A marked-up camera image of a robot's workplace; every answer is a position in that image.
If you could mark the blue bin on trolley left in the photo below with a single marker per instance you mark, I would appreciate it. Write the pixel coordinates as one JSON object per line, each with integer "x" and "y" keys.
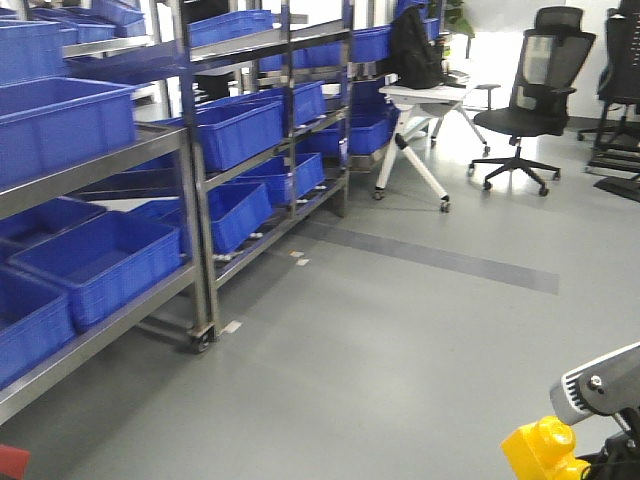
{"x": 50, "y": 124}

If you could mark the white desk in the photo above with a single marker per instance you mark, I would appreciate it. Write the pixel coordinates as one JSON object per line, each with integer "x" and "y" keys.
{"x": 417, "y": 107}

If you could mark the green potted plant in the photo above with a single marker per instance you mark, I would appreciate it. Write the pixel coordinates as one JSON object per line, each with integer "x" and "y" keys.
{"x": 455, "y": 20}

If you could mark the black backpack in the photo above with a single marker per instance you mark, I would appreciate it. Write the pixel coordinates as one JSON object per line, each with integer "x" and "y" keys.
{"x": 416, "y": 62}

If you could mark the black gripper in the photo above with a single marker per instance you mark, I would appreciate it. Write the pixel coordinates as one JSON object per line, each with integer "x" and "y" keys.
{"x": 618, "y": 459}

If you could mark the blue bin lower front middle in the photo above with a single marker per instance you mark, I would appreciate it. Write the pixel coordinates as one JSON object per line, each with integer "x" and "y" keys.
{"x": 35, "y": 323}

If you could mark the blue bin lower front right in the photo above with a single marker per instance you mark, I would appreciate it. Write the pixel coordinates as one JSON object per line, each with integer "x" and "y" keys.
{"x": 104, "y": 263}

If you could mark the red cube block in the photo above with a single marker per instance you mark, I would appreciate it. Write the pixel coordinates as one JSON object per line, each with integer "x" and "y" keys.
{"x": 13, "y": 462}

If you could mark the black office chair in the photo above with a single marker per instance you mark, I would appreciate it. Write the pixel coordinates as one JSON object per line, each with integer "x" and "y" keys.
{"x": 618, "y": 84}
{"x": 552, "y": 54}

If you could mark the yellow toy brick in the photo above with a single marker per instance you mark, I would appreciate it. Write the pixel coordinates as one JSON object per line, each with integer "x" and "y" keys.
{"x": 544, "y": 450}

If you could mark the steel trolley table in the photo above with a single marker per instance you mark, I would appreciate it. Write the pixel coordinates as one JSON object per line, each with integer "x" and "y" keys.
{"x": 154, "y": 140}

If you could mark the steel shelf rack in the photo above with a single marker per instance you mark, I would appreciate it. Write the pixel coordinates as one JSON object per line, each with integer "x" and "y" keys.
{"x": 252, "y": 166}

